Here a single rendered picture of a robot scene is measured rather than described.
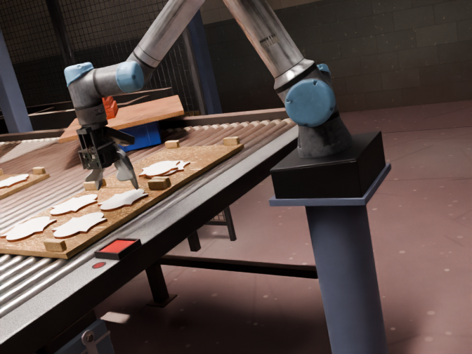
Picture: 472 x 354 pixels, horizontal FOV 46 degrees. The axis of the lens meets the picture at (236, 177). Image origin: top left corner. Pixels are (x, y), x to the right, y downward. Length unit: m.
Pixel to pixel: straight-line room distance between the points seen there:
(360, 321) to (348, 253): 0.22
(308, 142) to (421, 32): 4.71
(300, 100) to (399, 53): 4.92
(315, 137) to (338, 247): 0.31
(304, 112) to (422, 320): 1.40
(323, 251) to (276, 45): 0.60
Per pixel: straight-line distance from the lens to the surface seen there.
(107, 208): 1.56
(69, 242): 1.41
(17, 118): 3.53
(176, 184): 1.64
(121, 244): 1.31
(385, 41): 6.24
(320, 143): 1.49
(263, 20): 1.35
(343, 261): 1.60
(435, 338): 2.43
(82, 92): 1.49
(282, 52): 1.35
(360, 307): 1.68
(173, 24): 1.53
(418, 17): 6.14
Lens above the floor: 1.39
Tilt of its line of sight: 17 degrees down
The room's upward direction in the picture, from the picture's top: 12 degrees counter-clockwise
